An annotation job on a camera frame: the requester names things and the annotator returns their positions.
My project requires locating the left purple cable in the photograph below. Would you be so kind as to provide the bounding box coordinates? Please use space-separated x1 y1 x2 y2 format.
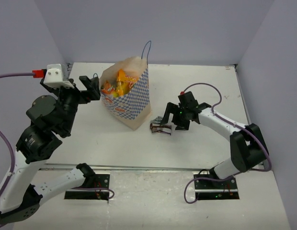
0 69 47 202

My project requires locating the brown chocolate bar wrapper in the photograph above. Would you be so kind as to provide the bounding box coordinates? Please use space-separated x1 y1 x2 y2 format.
150 123 172 135

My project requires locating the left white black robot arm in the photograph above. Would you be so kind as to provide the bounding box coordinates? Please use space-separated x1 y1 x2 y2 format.
0 76 101 227

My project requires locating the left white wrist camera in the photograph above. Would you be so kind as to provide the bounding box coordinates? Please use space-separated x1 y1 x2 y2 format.
43 64 74 89

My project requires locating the orange fruit candy bag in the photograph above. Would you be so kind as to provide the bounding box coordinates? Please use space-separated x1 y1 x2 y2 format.
101 80 116 95

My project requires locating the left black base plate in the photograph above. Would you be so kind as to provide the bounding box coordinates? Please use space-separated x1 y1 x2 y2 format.
64 173 114 201

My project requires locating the blue checkered paper bag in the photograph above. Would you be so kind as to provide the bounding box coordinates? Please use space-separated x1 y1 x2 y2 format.
100 41 151 130

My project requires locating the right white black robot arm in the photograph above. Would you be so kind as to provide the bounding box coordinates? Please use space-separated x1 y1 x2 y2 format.
161 92 270 188

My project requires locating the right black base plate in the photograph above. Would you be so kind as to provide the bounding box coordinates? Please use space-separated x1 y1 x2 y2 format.
183 169 240 204

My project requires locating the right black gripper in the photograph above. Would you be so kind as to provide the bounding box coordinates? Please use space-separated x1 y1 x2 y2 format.
160 102 190 130

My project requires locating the grey snack wrapper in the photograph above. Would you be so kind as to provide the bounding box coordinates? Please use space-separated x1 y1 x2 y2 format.
150 116 163 124

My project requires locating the yellow orange snack bag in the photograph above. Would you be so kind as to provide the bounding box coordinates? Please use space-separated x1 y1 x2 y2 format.
116 69 139 96

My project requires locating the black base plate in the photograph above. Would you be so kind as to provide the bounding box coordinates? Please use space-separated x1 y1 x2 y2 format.
64 173 114 201
183 169 240 204

